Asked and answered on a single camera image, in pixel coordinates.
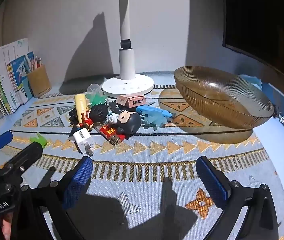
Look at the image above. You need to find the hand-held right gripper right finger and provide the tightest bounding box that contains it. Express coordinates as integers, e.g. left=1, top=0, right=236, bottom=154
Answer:
left=195, top=156, right=280, bottom=240

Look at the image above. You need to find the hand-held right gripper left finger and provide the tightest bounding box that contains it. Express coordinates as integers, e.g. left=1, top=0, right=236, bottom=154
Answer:
left=14, top=156, right=94, bottom=240

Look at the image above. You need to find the small green clip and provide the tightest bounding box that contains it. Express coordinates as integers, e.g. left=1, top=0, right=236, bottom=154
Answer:
left=30, top=132, right=48, bottom=148

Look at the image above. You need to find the white charger plug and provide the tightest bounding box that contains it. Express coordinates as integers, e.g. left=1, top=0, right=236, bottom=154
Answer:
left=73, top=127, right=96, bottom=157

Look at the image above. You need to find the red lighter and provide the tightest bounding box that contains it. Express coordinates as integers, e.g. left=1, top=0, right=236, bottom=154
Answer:
left=99, top=125, right=126, bottom=145

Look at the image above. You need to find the small red figure toy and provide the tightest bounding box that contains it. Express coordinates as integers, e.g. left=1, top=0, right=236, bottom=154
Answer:
left=78, top=112, right=95, bottom=132

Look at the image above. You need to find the black spiky toy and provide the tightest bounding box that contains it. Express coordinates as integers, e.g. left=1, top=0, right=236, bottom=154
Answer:
left=89, top=104, right=109, bottom=123

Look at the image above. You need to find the small white figurine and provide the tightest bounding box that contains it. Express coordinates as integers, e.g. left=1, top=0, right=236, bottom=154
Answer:
left=106, top=112, right=119, bottom=125

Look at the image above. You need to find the black-haired doll figurine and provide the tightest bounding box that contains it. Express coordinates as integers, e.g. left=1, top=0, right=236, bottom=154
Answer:
left=113, top=111, right=142, bottom=138

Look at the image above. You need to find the black rectangular box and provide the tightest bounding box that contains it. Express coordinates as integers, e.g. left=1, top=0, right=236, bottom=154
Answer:
left=108, top=100, right=126, bottom=117

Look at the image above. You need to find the translucent blue dinosaur toy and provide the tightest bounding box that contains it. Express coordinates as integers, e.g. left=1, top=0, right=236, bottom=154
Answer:
left=141, top=112, right=174, bottom=131

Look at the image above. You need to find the amber ribbed glass bowl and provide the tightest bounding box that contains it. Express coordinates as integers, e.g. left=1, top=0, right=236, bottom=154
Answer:
left=174, top=66, right=275, bottom=130

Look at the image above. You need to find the green translucent toy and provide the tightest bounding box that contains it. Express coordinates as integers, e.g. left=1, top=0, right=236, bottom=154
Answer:
left=86, top=92, right=107, bottom=106

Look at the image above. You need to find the pink box eraser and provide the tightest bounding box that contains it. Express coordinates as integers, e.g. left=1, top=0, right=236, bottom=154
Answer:
left=116, top=94, right=146, bottom=108

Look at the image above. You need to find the person's left hand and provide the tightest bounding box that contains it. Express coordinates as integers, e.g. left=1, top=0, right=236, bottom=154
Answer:
left=0, top=214, right=13, bottom=240

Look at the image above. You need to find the light blue bookend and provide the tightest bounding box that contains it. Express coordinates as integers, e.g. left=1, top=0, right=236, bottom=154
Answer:
left=22, top=78, right=34, bottom=101

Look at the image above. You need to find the row of books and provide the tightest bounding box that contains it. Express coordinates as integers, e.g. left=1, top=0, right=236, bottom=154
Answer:
left=0, top=38, right=36, bottom=117

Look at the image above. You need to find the patterned woven table mat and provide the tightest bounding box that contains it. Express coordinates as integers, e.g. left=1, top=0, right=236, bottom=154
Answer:
left=0, top=77, right=284, bottom=240

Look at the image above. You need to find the brown cylindrical pen holder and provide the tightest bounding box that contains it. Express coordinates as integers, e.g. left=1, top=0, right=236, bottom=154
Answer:
left=26, top=64, right=52, bottom=98

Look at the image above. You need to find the bunch of pens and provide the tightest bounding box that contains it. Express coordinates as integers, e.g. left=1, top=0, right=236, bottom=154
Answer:
left=29, top=54, right=44, bottom=72

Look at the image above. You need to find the light blue cloth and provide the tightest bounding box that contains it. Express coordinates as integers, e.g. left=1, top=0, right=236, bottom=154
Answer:
left=237, top=74, right=264, bottom=90

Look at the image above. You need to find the white desk lamp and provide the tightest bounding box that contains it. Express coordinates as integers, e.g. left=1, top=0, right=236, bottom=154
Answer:
left=102, top=0, right=155, bottom=98

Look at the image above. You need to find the dark framed panel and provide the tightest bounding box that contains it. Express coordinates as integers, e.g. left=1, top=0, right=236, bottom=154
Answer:
left=222, top=0, right=284, bottom=85

